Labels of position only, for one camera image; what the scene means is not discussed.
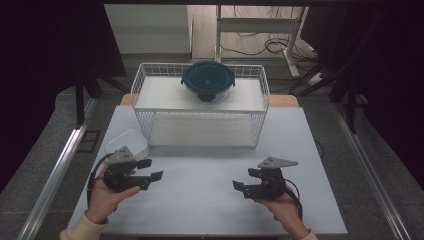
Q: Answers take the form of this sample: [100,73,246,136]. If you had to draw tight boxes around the person's left hand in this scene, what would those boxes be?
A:
[85,165,142,225]

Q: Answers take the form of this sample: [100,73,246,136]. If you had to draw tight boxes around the black metal stand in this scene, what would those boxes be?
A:
[289,13,385,135]
[74,68,130,130]

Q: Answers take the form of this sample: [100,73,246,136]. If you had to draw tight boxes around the black curtain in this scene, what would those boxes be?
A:
[299,0,424,192]
[0,0,128,195]

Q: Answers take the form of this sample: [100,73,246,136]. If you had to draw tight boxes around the white square container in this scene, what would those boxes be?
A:
[104,129,151,161]

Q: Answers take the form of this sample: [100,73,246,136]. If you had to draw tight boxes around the left hand-held gripper cable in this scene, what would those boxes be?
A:
[86,152,115,207]

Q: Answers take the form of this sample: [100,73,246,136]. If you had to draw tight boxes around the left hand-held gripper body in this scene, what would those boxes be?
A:
[102,145,152,194]

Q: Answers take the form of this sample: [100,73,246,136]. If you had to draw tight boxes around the black floor cables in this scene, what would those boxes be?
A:
[219,4,322,58]

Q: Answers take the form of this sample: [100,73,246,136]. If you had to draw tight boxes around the hand-held gripper cable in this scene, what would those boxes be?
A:
[273,178,304,222]
[86,152,115,207]

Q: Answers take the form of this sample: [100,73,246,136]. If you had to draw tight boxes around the aluminium rail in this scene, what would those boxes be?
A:
[16,98,100,240]
[331,101,413,240]

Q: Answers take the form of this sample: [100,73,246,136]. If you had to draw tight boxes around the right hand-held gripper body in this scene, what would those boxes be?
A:
[242,156,300,201]

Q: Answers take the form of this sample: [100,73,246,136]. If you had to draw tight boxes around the round container dark blue lid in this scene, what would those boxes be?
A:
[180,60,237,104]

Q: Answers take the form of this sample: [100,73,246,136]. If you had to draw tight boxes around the wooden board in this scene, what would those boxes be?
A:
[119,93,300,108]

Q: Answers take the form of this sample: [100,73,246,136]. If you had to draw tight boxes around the black floor frame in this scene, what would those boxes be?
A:
[77,129,101,154]

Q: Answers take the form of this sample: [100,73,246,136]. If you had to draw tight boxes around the white power strip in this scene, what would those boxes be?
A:
[306,72,325,86]

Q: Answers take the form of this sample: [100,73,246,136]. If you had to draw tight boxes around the white desk frame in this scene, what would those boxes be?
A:
[214,4,310,78]

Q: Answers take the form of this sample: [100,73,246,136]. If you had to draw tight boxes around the right hand-held gripper cable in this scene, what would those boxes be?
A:
[273,178,304,222]

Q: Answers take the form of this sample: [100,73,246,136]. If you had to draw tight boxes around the white cabinet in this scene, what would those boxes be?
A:
[104,3,194,55]

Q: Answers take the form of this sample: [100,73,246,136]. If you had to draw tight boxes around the white wire shelf rack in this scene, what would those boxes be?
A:
[130,62,271,149]

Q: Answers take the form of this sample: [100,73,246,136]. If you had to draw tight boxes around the person's right hand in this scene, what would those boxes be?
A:
[255,186,310,240]

